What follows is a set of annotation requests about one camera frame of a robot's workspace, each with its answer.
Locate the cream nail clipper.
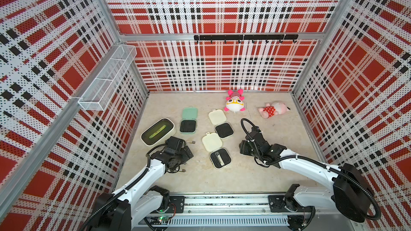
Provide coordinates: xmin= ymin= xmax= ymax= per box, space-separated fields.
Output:
xmin=217 ymin=154 xmax=225 ymax=166

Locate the cream nail kit case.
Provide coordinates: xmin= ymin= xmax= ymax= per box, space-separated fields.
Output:
xmin=208 ymin=109 xmax=234 ymax=139
xmin=202 ymin=132 xmax=232 ymax=170

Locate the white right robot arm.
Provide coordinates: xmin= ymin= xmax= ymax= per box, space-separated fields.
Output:
xmin=239 ymin=126 xmax=382 ymax=222

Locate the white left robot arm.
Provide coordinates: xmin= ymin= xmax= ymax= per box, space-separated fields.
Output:
xmin=80 ymin=136 xmax=194 ymax=231

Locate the green nail kit case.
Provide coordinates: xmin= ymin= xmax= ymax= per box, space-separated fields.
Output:
xmin=179 ymin=107 xmax=198 ymax=134

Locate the green oval tray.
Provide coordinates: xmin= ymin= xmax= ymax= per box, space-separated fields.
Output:
xmin=140 ymin=118 xmax=176 ymax=147

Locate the pink strawberry plush toy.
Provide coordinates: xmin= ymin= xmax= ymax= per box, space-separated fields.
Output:
xmin=258 ymin=102 xmax=290 ymax=119

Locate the pink owl plush toy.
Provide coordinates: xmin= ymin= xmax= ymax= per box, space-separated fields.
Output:
xmin=224 ymin=89 xmax=246 ymax=112

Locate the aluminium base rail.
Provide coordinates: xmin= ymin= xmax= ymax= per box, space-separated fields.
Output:
xmin=96 ymin=191 xmax=361 ymax=231

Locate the clear wall shelf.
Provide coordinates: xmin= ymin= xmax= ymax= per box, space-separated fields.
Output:
xmin=79 ymin=44 xmax=137 ymax=111

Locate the black hook rail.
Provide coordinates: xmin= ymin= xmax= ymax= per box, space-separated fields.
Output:
xmin=194 ymin=34 xmax=299 ymax=42

